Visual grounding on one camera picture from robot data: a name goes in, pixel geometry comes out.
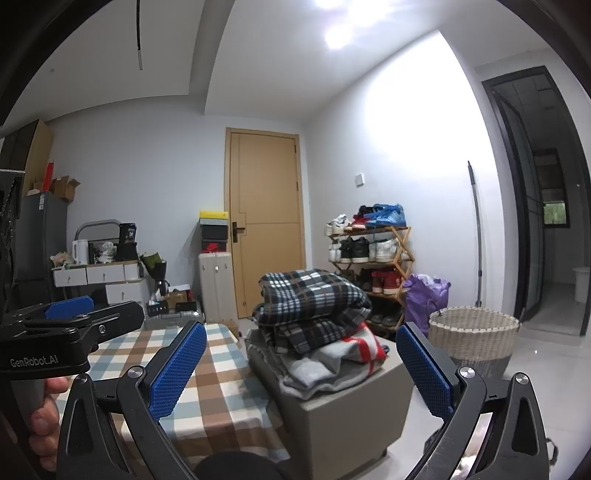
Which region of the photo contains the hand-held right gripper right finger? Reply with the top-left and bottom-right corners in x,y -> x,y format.
395,321 -> 551,480

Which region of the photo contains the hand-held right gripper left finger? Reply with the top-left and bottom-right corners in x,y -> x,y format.
56,320 -> 208,480

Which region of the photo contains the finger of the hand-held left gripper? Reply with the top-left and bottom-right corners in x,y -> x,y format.
3,296 -> 96,332
68,300 -> 146,352

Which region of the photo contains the black white plaid jacket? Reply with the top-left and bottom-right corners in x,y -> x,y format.
252,268 -> 373,359

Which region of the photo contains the person's left hand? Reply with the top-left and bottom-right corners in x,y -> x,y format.
28,376 -> 71,470

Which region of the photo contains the checkered tablecloth table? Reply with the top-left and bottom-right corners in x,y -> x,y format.
84,323 -> 288,468

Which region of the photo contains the white drawer desk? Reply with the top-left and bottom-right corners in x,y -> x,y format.
52,260 -> 151,306

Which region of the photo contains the flat silver suitcase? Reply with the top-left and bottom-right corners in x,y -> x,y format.
145,308 -> 207,330

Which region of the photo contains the white wicker basket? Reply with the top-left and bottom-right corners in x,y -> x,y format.
428,306 -> 521,380

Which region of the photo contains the dark wrapped bouquet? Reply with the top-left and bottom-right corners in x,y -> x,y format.
139,251 -> 170,297

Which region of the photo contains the dark grey fridge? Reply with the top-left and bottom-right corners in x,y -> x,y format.
15,191 -> 71,306

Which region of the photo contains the white red-print sweatshirt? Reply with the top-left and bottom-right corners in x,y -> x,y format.
341,322 -> 392,371

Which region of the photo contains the purple plastic bag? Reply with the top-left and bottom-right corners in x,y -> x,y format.
403,272 -> 452,329

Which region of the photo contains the upright beige suitcase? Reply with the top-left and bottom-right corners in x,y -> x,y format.
198,251 -> 238,325

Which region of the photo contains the grey storage ottoman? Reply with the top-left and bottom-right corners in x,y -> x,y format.
244,327 -> 415,463

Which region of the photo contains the light grey hoodie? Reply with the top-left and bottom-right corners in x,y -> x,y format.
283,340 -> 372,401

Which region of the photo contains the open cardboard box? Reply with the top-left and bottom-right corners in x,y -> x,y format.
49,175 -> 82,202

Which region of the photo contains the white bin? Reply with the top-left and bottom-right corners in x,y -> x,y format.
572,266 -> 591,304

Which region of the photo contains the black framed glass door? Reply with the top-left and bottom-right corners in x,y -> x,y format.
480,65 -> 591,339

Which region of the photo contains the tan wooden door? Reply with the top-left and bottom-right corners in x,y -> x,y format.
224,127 -> 308,320

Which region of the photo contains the grey curved metal frame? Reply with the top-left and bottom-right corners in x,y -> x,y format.
74,219 -> 122,265

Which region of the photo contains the grey mop handle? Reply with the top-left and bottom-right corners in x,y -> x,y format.
467,160 -> 484,308

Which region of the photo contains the black pendant cable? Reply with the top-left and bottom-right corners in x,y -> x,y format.
135,0 -> 144,71

